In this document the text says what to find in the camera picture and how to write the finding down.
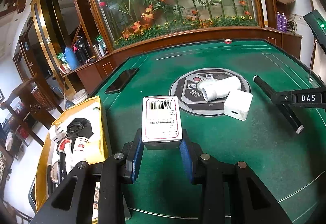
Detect black smartphone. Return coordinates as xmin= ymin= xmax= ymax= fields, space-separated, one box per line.
xmin=104 ymin=67 xmax=140 ymax=95

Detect white plug adapter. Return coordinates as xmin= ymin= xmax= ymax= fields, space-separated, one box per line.
xmin=50 ymin=125 xmax=68 ymax=143

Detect black tube with metal caps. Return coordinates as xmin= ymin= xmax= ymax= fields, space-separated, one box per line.
xmin=253 ymin=75 xmax=304 ymax=135

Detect white pipe tee fitting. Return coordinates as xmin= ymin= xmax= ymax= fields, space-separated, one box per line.
xmin=199 ymin=76 xmax=243 ymax=102

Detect white bottle with red label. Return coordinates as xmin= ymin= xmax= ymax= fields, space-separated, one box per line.
xmin=72 ymin=137 xmax=90 ymax=163

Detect white bucket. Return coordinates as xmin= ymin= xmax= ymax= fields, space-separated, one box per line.
xmin=71 ymin=89 xmax=88 ymax=105

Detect yellow box with white lining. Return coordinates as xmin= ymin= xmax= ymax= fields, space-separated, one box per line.
xmin=34 ymin=95 xmax=110 ymax=213

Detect white charger cube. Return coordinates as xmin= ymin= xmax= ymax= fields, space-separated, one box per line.
xmin=224 ymin=89 xmax=253 ymax=122

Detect wooden chair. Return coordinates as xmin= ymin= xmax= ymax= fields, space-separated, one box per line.
xmin=0 ymin=74 xmax=65 ymax=148

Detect black round plastic part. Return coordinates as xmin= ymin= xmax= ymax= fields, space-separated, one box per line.
xmin=66 ymin=117 xmax=94 ymax=139

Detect curved wooden counter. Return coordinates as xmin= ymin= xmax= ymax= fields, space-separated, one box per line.
xmin=61 ymin=26 xmax=302 ymax=87

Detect blue thermos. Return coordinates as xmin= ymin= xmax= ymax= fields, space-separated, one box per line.
xmin=62 ymin=47 xmax=80 ymax=71

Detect white box with barcode label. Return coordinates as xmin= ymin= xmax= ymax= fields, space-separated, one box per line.
xmin=141 ymin=96 xmax=183 ymax=151

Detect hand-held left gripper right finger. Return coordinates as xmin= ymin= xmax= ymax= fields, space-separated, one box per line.
xmin=178 ymin=130 xmax=293 ymax=224

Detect gold framed cabinet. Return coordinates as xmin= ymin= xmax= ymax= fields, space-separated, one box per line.
xmin=30 ymin=0 xmax=77 ymax=80

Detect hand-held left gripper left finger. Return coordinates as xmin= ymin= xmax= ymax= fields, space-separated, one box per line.
xmin=31 ymin=128 xmax=145 ymax=224

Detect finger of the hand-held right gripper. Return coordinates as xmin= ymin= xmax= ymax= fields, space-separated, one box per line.
xmin=270 ymin=89 xmax=297 ymax=112

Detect driftwood wall shelf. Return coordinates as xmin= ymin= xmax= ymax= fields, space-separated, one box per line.
xmin=274 ymin=0 xmax=296 ymax=9

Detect tangle of cables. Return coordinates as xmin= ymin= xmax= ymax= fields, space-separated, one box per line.
xmin=286 ymin=14 xmax=304 ymax=35

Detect round table control panel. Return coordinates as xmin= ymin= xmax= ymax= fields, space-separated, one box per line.
xmin=169 ymin=68 xmax=251 ymax=116

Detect black coffee maker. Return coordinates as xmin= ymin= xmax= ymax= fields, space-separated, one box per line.
xmin=74 ymin=35 xmax=90 ymax=64

